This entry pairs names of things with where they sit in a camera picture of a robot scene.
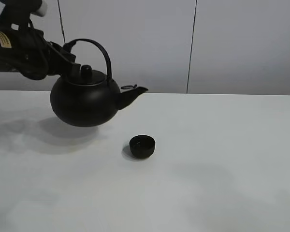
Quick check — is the black cast iron teapot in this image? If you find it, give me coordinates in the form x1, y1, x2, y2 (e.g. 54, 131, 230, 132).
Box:
50, 38, 148, 127

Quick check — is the small black teacup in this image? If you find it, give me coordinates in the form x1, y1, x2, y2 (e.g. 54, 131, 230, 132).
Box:
129, 135, 156, 159

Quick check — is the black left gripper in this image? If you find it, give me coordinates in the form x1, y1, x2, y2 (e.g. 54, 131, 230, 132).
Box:
0, 29, 81, 80

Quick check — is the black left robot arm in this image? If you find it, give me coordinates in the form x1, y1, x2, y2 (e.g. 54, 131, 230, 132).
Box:
0, 0, 81, 80

